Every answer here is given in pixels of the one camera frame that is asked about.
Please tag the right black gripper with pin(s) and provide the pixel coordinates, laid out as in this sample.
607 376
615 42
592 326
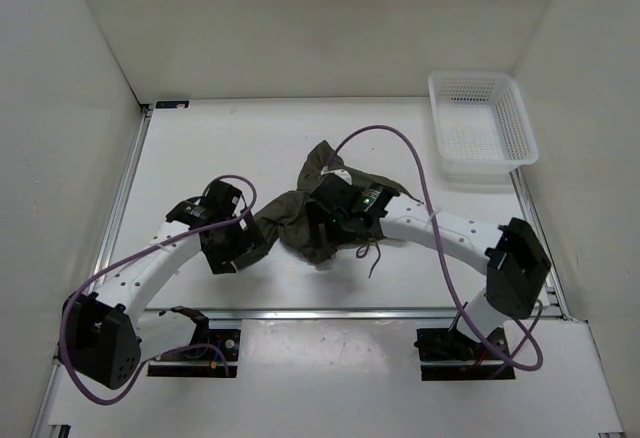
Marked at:
318 214

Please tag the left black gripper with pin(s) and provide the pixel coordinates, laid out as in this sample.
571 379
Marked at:
248 240

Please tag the olive green shorts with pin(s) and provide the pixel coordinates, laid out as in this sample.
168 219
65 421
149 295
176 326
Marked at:
285 218

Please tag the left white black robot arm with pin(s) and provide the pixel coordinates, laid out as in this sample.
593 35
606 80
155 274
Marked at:
105 334

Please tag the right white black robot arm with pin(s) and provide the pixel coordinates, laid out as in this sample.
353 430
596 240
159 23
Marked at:
510 257

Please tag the small blue label sticker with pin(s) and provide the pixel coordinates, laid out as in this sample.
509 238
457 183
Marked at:
172 104

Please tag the white perforated plastic basket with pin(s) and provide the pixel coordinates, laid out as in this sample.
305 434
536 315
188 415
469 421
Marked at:
482 128

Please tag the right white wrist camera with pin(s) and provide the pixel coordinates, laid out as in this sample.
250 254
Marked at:
339 172

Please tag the aluminium front rail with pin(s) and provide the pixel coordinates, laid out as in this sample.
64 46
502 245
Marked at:
327 313

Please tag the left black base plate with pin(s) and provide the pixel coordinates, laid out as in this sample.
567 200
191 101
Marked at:
219 363

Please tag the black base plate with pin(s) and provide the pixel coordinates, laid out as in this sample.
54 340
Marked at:
447 355
219 363

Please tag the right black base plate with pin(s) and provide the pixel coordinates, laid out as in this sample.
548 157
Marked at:
447 355

